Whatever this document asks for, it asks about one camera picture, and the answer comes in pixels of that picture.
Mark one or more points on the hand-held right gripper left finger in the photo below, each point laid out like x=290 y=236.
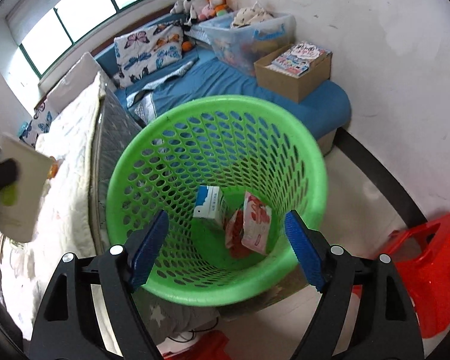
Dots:
x=148 y=249

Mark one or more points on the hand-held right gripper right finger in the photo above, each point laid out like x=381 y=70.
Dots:
x=303 y=251

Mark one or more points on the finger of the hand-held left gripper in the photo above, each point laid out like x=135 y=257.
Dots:
x=0 y=176

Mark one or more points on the green perforated plastic basket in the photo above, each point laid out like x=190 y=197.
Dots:
x=210 y=105

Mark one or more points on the pink snack packet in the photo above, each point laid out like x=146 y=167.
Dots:
x=255 y=225

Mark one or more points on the butterfly print pillow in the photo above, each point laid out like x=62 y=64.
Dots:
x=146 y=52
x=41 y=120

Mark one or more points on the white printed quilt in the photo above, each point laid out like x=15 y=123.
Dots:
x=71 y=157

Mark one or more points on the blue and white carton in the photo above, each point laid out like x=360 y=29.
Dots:
x=208 y=204

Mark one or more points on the grey star-patterned mattress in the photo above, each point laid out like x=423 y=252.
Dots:
x=116 y=127

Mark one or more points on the plain grey pillow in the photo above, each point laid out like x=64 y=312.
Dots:
x=78 y=75

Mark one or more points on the blue headboard with wooden rim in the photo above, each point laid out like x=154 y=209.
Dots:
x=105 y=54

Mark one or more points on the brown cardboard box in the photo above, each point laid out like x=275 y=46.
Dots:
x=296 y=86

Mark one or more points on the grey patterned blanket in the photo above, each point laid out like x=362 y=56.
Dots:
x=172 y=75

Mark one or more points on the green framed window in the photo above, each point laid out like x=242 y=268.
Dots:
x=78 y=11

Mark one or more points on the blue padded bench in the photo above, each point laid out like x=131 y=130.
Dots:
x=225 y=78

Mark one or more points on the colourful picture books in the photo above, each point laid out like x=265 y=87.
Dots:
x=303 y=54

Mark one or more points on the small orange ball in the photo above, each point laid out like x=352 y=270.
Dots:
x=187 y=46

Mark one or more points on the clear plastic storage bin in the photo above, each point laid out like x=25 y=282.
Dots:
x=225 y=41

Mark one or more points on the patterned white cloth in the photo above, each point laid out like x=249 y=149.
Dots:
x=251 y=15

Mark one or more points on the pink plush toy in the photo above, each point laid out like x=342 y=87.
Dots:
x=206 y=11

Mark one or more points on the orange fox plush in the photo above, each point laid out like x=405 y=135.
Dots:
x=217 y=2

